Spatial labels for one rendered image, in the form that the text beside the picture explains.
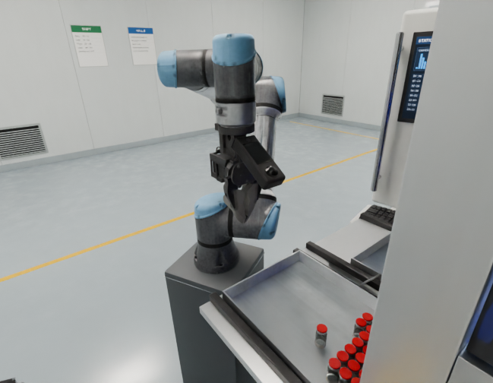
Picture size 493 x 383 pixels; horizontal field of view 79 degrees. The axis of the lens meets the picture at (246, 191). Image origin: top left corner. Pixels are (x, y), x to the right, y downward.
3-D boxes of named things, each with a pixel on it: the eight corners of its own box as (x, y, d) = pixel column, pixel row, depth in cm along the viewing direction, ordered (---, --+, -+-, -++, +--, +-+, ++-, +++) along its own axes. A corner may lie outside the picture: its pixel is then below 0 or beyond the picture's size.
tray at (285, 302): (421, 340, 60) (425, 328, 59) (342, 431, 46) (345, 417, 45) (298, 259, 85) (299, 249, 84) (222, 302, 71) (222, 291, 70)
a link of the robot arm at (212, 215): (202, 223, 103) (199, 188, 98) (240, 226, 101) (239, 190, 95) (191, 243, 92) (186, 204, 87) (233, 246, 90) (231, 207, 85)
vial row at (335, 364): (388, 334, 62) (392, 318, 60) (333, 388, 52) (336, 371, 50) (378, 327, 63) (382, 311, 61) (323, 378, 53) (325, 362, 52)
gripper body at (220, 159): (238, 171, 68) (236, 118, 63) (263, 182, 62) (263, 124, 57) (210, 179, 64) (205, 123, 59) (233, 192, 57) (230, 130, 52)
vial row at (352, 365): (399, 342, 60) (403, 325, 58) (344, 399, 50) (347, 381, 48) (388, 334, 62) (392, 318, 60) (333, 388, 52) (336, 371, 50)
